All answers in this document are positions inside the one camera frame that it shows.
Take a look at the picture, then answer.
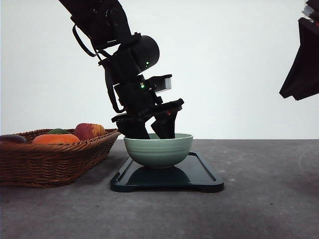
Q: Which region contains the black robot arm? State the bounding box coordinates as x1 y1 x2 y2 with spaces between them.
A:
59 0 184 139

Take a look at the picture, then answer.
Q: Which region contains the brown wicker basket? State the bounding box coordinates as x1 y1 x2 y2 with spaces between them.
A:
0 128 121 188

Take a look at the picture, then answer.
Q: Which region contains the orange fruit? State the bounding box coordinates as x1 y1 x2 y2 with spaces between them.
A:
32 134 80 144

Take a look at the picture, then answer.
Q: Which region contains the green lime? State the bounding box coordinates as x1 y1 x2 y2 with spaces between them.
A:
48 128 70 134

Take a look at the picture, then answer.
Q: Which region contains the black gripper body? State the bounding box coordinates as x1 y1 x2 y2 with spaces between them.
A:
111 75 184 122

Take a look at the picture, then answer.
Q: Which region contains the light green bowl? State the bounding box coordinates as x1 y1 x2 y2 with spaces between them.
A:
124 133 193 168

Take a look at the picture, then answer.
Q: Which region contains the red yellow apple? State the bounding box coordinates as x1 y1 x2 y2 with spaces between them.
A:
75 123 105 140

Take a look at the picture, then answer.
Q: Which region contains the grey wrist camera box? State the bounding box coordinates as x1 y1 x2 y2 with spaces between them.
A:
147 74 172 92

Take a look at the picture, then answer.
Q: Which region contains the dark blue tray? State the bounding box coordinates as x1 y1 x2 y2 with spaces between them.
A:
110 152 224 192

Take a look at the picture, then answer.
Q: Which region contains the dark red apple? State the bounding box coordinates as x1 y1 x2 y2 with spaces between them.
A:
0 134 27 144

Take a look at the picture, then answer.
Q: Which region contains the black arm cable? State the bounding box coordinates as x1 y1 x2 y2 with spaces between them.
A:
72 24 125 113

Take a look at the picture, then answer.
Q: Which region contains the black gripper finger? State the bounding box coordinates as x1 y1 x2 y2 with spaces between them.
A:
151 102 183 139
279 17 319 100
111 113 154 139

